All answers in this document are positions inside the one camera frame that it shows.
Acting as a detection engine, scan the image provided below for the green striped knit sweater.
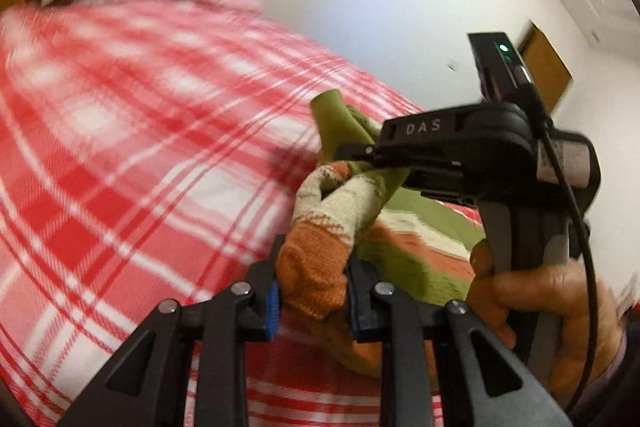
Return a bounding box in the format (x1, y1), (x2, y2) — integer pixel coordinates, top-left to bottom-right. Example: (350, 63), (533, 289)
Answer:
(276, 89), (484, 376)

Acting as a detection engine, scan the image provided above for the right hand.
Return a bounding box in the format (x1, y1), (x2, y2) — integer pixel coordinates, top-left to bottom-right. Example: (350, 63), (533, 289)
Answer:
(466, 239), (627, 410)

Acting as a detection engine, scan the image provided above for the brown wooden door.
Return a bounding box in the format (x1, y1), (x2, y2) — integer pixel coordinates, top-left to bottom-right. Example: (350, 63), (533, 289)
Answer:
(518, 21), (573, 113)

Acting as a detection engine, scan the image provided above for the red plaid bed cover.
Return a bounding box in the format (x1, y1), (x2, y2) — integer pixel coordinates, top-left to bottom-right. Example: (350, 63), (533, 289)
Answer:
(1, 0), (416, 426)

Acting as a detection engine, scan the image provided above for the black camera box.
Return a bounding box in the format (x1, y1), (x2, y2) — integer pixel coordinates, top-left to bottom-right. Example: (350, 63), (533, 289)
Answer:
(468, 32), (532, 108)

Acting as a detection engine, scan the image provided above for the black cable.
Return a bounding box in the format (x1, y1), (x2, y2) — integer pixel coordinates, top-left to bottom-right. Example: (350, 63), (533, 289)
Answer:
(519, 66), (600, 415)

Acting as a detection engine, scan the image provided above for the white wall switch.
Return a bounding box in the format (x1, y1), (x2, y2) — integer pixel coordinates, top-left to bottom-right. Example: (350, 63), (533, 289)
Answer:
(447, 60), (459, 72)

